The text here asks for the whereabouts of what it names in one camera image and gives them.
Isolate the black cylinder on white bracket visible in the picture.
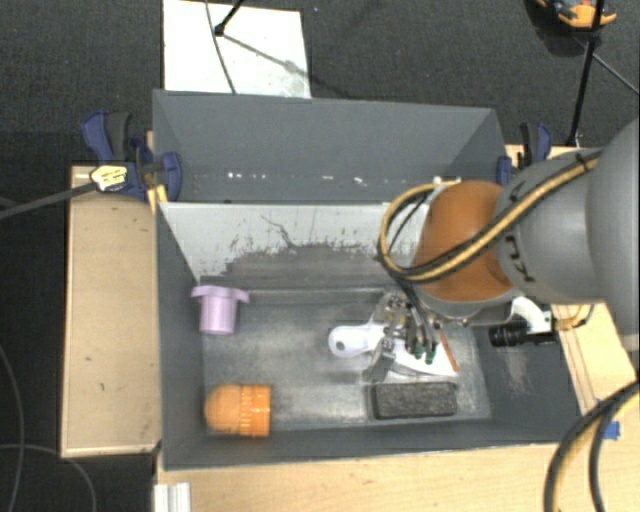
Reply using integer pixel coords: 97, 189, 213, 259
487, 295, 557, 349

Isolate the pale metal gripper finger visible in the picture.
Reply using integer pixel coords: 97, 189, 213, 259
361, 339, 398, 383

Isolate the orange ribbed plastic cup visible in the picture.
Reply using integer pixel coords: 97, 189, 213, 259
202, 382, 273, 439

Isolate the grey metal bin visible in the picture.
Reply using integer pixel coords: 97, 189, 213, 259
150, 88, 584, 471

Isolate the dark grey sponge block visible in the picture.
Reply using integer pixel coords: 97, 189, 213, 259
368, 380, 460, 421

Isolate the pale wood flat board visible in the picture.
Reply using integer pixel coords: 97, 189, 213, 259
59, 164, 164, 459

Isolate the lilac plastic cup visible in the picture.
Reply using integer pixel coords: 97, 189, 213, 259
190, 283, 250, 336

